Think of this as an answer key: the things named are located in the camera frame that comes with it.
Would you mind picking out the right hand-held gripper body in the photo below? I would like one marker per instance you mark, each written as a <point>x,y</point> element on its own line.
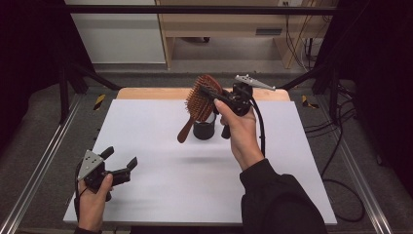
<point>242,97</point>

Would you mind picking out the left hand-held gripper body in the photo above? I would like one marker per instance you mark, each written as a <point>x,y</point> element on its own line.
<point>91,165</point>

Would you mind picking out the brown wooden paddle hairbrush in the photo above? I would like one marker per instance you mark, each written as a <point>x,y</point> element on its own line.
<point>199,104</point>

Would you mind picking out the black mesh cup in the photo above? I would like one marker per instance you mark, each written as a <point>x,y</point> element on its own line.
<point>204,131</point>

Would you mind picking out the person's right hand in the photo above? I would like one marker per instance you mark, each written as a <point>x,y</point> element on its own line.
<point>243,139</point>

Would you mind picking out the person's left hand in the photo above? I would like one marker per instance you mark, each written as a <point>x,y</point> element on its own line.
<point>92,208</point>

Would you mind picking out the yellow black tape marker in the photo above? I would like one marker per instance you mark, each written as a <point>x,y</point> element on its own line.
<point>99,102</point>
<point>306,102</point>

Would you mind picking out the light wooden table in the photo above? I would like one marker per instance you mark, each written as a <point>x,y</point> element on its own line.
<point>152,93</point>

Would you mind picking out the light wooden desk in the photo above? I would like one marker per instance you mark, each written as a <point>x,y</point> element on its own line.
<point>220,24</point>

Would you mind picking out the white cabinet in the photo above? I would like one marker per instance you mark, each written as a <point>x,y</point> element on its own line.
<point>120,35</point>

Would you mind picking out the dark curtain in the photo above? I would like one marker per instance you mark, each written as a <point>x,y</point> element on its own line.
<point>383,81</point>
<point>29,58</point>

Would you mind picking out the aluminium rail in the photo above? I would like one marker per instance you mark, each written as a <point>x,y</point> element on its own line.
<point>39,169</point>
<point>363,182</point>

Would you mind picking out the black metal frame stand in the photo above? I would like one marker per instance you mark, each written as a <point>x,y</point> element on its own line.
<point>64,94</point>
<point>333,94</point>

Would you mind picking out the black horizontal frame bar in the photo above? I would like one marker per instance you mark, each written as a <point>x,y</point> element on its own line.
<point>195,9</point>

